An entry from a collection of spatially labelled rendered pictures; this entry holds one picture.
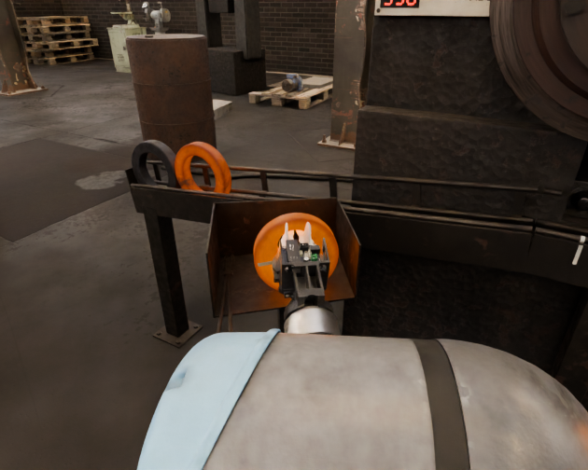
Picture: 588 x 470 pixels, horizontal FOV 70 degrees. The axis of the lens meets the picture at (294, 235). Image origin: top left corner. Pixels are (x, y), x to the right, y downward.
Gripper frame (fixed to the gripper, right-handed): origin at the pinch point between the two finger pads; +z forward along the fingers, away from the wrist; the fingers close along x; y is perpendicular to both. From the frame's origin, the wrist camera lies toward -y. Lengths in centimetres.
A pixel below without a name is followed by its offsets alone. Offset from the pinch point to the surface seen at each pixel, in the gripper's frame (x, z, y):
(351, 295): -10.2, -7.2, -9.6
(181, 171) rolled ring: 27, 48, -19
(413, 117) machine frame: -27.8, 25.3, 8.7
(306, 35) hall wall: -98, 680, -195
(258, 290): 6.9, -2.5, -12.6
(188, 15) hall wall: 112, 829, -208
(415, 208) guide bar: -29.4, 15.2, -8.5
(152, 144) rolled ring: 35, 55, -15
